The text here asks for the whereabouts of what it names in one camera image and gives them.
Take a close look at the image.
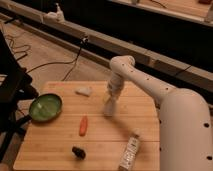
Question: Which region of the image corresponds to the orange carrot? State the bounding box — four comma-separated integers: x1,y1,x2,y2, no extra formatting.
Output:
79,116,88,136

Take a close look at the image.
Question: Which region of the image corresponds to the clear plastic bottle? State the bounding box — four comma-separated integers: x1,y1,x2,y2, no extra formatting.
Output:
118,130,140,171

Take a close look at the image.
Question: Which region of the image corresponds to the black chair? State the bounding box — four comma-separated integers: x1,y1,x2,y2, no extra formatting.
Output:
0,31,38,162

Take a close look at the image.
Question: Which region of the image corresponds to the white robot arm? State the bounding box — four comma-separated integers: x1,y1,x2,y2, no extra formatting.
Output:
104,56,213,171

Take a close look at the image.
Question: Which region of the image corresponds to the white object on rail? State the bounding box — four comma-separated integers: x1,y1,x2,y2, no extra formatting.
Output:
44,4,65,22

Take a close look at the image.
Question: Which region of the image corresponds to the wooden table board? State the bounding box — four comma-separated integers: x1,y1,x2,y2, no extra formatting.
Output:
14,81,160,171

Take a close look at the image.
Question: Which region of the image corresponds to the green frying pan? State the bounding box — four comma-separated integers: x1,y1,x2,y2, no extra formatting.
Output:
28,93,63,124

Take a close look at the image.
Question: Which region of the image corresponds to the black floor cable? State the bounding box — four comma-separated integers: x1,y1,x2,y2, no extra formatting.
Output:
25,36,90,82

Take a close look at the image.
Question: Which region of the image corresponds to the white crumpled cloth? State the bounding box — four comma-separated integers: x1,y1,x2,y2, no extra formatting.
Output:
75,87,92,97

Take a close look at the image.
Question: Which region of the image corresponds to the dark eraser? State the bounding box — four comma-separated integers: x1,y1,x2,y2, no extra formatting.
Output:
72,146,86,159

